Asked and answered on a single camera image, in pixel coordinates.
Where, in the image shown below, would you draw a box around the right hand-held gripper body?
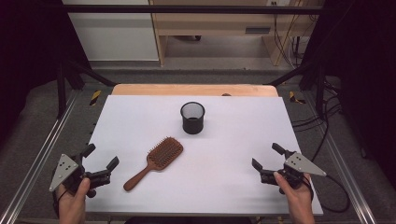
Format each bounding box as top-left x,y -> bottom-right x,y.
260,150 -> 328,196

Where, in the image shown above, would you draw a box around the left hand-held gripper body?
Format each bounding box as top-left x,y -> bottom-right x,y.
49,152 -> 112,199

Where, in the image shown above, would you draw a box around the brown wooden hairbrush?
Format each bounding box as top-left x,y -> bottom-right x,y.
122,135 -> 185,192

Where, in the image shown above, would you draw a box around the black mesh cup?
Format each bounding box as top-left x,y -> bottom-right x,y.
179,101 -> 206,135

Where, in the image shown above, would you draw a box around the person's left hand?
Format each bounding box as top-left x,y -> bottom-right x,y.
55,177 -> 92,224

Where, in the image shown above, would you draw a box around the person's right hand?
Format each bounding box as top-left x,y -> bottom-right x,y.
273,171 -> 316,224

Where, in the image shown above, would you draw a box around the white table cover sheet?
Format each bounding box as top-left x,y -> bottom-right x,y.
83,94 -> 324,217

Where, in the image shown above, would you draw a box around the yellow black tape marker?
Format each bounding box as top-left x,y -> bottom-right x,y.
288,90 -> 307,105
89,89 -> 103,107

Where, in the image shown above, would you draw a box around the person's dark clothing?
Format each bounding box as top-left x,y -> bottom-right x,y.
123,216 -> 254,224

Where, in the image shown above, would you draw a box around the light wooden table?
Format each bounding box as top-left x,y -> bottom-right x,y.
110,83 -> 280,98

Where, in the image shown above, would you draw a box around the black curtain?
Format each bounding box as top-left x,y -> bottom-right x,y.
302,0 -> 396,190
0,0 -> 92,147

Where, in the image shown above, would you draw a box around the white cabinet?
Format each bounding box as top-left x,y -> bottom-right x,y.
61,0 -> 161,63

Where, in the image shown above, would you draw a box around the light wooden desk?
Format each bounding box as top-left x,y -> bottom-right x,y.
148,0 -> 325,67

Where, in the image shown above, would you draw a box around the aluminium floor rail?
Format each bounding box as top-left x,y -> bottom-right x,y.
302,91 -> 378,224
0,89 -> 80,224

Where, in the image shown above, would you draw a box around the black floor cables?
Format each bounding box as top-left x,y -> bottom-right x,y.
291,77 -> 344,163

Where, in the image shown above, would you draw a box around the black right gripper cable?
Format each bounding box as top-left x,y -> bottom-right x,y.
318,174 -> 351,215

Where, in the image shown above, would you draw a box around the black frame strut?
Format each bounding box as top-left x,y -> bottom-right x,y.
55,58 -> 119,119
263,59 -> 329,119

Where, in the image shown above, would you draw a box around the hanging cable bundle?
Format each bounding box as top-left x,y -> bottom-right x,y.
271,0 -> 314,69

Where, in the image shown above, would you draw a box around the black horizontal frame bar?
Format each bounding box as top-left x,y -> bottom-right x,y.
61,4 -> 325,15

